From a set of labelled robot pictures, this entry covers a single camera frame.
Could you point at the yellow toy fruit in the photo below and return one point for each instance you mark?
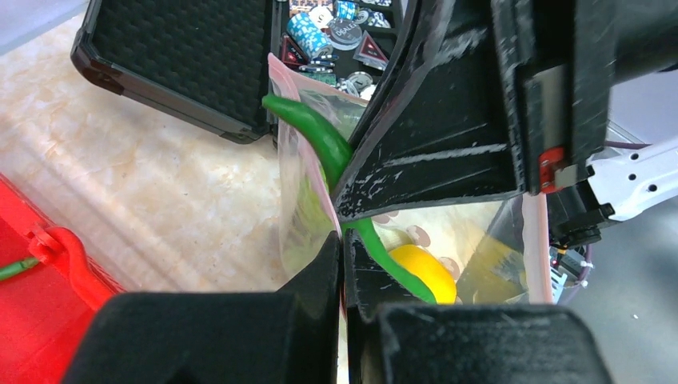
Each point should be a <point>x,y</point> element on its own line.
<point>429,270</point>

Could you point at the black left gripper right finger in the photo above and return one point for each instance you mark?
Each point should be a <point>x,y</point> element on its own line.
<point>396,338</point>

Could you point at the green pea pod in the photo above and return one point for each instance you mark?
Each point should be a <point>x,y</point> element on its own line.
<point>334,154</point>

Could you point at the red plastic basket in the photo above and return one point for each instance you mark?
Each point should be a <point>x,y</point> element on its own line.
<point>45,311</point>

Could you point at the open black foam case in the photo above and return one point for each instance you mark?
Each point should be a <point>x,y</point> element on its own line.
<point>209,63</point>

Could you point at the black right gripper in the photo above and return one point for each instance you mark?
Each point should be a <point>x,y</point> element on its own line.
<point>483,101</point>

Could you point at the clear zip top bag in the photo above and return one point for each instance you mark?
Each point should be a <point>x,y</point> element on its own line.
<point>495,251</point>

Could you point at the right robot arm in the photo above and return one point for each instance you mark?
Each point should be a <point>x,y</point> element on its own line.
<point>614,190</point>

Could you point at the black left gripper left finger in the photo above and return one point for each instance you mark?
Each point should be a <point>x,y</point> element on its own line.
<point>286,336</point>

